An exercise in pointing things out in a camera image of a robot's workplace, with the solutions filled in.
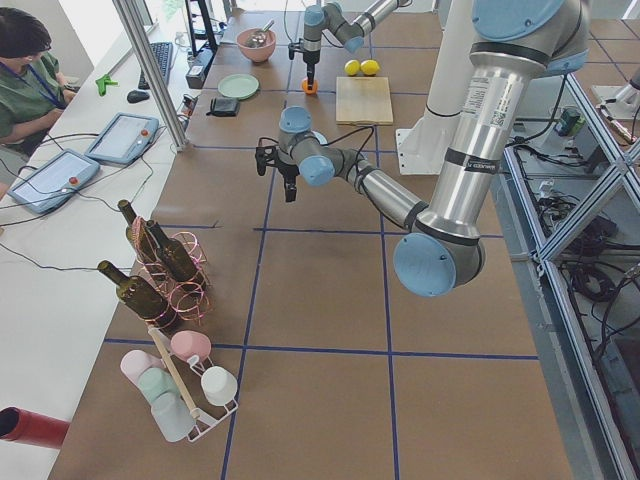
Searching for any copper wire bottle rack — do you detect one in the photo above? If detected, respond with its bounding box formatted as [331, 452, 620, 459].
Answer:
[136, 232, 212, 325]

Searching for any teach pendant far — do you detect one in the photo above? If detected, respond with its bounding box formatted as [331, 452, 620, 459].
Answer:
[85, 112, 159, 165]

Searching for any orange fruit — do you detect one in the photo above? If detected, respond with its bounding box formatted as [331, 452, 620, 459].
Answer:
[301, 78, 319, 95]

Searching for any teach pendant near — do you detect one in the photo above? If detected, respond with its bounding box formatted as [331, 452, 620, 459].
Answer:
[8, 149, 100, 214]

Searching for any dark wine bottle middle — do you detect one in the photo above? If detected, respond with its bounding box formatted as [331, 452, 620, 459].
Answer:
[146, 220, 204, 285]

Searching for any black computer mouse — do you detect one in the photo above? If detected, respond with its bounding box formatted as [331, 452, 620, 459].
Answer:
[126, 90, 150, 104]

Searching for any light green plate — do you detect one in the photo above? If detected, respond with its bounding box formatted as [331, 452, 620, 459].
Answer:
[218, 74, 260, 100]

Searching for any black keyboard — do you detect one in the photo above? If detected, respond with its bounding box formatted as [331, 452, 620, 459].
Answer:
[149, 41, 173, 84]

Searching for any dark wine bottle front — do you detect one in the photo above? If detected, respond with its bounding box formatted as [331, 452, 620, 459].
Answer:
[97, 260, 180, 332]

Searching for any white cup right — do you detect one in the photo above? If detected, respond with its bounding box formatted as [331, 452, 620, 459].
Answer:
[201, 366, 238, 406]

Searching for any dark wine bottle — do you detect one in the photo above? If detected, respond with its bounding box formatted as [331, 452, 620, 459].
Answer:
[97, 260, 180, 332]
[117, 199, 156, 264]
[146, 220, 204, 285]

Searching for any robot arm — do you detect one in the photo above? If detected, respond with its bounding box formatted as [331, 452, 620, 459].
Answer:
[275, 1, 590, 297]
[288, 0, 411, 93]

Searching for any pink bowl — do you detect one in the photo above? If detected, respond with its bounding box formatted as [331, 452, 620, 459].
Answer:
[236, 28, 276, 63]

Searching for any yellow lemon near board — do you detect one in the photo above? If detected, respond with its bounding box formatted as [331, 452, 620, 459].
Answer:
[360, 59, 380, 76]

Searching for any mint green cup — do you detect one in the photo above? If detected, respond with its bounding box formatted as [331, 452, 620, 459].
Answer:
[136, 367, 178, 404]

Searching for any seated person green shirt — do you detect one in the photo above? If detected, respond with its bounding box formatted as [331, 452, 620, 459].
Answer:
[1, 7, 77, 157]

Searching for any yellow lemon far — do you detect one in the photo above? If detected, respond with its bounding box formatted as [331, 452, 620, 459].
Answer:
[344, 59, 361, 77]

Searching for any white wire cup rack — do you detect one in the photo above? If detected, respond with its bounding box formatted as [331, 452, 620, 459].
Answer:
[148, 328, 239, 443]

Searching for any pink cup top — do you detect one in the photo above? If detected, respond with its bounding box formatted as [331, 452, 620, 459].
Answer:
[170, 330, 212, 361]

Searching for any aluminium frame post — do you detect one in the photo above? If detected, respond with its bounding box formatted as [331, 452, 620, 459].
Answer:
[113, 0, 188, 152]

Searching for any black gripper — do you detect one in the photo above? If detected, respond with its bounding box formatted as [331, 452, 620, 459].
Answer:
[303, 50, 320, 87]
[276, 159, 299, 202]

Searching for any red cylinder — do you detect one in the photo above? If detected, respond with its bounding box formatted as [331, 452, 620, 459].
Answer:
[1, 407, 70, 449]

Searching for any metal scoop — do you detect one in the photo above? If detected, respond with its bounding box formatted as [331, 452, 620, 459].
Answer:
[244, 19, 275, 48]

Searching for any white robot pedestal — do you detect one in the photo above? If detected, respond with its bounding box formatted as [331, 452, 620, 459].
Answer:
[396, 0, 476, 175]

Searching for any pale pink cup left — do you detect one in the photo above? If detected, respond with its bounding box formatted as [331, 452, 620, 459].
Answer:
[120, 349, 165, 386]

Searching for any grey cup bottom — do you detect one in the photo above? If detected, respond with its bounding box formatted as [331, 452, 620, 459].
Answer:
[151, 392, 195, 442]

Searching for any dark wine bottle back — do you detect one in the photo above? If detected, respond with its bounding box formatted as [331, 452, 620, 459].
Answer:
[117, 199, 156, 264]

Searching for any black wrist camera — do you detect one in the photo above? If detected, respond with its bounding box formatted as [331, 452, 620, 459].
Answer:
[288, 41, 305, 61]
[255, 140, 279, 176]

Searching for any teach pendant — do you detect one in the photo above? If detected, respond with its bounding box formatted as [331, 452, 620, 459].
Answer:
[8, 149, 100, 214]
[85, 112, 159, 165]

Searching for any bamboo cutting board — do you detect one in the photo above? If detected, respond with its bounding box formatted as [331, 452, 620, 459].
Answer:
[336, 77, 394, 125]

